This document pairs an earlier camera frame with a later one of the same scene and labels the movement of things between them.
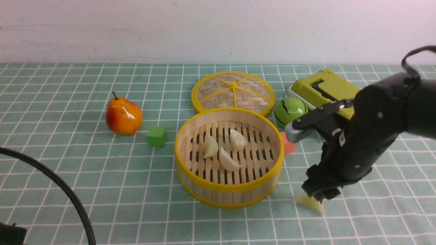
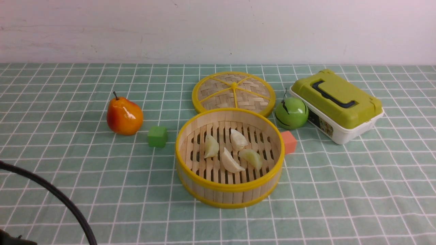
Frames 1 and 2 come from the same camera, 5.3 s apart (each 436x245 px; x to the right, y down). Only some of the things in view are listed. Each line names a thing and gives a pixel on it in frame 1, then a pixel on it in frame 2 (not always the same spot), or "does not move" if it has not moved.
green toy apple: (289, 109) does not move
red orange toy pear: (123, 117) does not move
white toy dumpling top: (238, 141) does not move
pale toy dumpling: (305, 199) → (251, 157)
